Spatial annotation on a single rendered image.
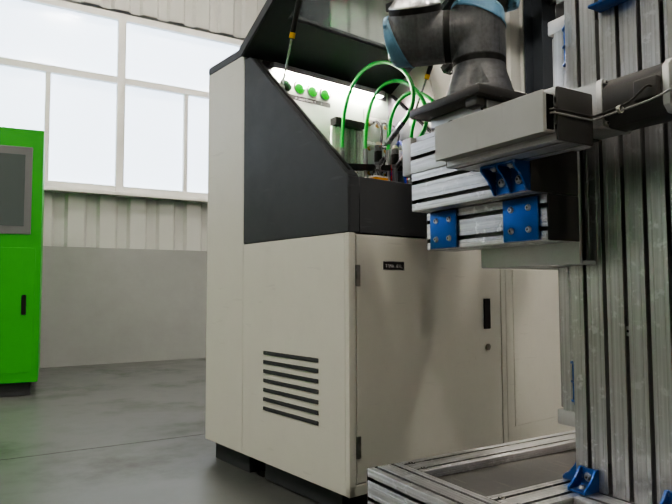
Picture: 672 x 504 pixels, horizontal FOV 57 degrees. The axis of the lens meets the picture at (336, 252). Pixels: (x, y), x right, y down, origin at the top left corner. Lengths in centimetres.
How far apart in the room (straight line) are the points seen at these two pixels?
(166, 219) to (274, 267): 390
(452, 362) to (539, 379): 48
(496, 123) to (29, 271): 342
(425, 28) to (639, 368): 82
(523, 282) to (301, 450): 97
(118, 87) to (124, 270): 163
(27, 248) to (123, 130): 203
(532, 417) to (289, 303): 98
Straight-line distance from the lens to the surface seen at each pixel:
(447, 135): 121
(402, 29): 144
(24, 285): 415
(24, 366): 418
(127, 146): 590
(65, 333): 564
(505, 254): 142
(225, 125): 236
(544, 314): 239
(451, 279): 198
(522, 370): 228
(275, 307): 198
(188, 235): 589
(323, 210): 179
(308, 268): 184
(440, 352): 195
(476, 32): 143
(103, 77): 596
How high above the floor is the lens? 63
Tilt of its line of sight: 4 degrees up
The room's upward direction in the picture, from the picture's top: straight up
